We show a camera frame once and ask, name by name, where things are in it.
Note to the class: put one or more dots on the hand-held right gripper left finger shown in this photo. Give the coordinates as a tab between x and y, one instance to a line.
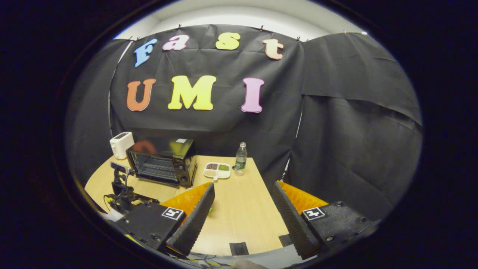
196	220

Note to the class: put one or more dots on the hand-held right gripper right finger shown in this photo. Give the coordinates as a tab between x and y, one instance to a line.
293	220

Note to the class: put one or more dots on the black electric oven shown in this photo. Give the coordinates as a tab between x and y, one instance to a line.
183	160

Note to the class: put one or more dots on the white toaster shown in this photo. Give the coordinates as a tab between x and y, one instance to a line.
121	145

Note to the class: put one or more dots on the black table edge clamp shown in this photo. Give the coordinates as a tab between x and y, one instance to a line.
239	249

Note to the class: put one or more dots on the white divided dish with seeds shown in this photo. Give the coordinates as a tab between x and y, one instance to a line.
217	170

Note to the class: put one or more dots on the clear water bottle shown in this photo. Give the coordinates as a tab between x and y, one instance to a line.
241	158

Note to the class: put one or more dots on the black backdrop cloth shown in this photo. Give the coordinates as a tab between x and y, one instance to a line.
336	74

